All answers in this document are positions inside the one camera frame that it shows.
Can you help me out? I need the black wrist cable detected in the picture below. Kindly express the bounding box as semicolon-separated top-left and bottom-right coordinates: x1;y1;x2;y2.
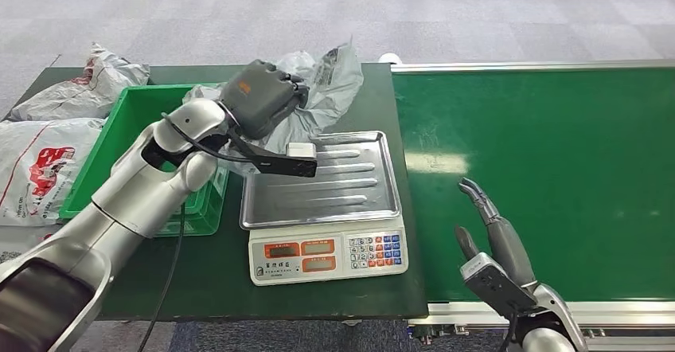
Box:
135;111;260;352
497;303;521;352

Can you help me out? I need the white mailer with red dot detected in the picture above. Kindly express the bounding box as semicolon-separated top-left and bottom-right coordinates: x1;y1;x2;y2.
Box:
0;224;65;266

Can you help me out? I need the green plastic basket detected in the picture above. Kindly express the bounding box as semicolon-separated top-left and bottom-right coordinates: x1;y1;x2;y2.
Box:
58;82;231;239

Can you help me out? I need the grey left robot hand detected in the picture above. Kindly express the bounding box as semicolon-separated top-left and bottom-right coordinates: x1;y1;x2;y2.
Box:
218;58;311;141

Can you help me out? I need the aluminium conveyor frame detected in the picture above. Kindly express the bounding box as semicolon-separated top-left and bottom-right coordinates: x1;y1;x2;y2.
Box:
390;58;675;352

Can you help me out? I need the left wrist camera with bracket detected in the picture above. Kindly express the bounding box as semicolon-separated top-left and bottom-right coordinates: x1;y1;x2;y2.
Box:
226;130;319;178

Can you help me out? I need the grey poly mailer package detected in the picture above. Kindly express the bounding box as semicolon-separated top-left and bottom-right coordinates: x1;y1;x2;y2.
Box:
181;38;365;177

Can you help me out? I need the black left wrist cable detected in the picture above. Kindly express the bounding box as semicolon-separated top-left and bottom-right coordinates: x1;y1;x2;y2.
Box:
135;111;260;352

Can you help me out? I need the steel weighing tray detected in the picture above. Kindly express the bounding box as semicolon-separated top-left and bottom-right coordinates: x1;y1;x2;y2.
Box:
239;130;404;232

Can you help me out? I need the flat white red-print mailer package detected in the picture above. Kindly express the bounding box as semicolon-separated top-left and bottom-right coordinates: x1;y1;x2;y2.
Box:
0;117;107;229

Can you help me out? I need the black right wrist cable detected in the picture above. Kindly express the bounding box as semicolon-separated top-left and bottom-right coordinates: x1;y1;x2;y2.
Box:
497;303;521;352

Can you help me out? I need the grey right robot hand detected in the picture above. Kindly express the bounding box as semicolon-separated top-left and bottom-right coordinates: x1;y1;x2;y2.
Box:
454;176;538;291

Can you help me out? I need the dark green table board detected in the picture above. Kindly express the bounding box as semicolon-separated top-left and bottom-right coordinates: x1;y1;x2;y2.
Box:
2;63;430;323

